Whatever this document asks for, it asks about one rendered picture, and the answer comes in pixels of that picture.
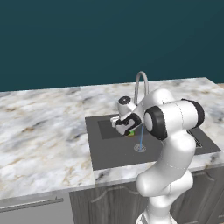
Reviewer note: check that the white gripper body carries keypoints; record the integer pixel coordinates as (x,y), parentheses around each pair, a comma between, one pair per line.
(114,121)

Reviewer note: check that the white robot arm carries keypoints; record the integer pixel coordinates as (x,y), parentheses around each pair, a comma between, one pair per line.
(175,151)

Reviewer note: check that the green and yellow sponge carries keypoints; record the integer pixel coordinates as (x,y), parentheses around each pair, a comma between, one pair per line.
(131,133)

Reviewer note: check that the dark grey sink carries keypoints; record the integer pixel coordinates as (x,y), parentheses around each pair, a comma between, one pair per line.
(116,151)

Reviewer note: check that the blue water stream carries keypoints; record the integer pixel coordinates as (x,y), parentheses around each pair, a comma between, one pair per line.
(141,140)

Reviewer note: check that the round sink drain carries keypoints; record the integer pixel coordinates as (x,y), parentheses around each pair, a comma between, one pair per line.
(140,148)

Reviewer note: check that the silver curved tap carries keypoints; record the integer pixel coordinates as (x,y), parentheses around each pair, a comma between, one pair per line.
(141,76)

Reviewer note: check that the dark wood cupboard door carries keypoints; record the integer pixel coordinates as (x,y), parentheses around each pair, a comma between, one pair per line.
(108,207)
(204,195)

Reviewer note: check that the grey dishwasher front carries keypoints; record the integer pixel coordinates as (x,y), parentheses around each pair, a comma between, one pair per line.
(35,214)

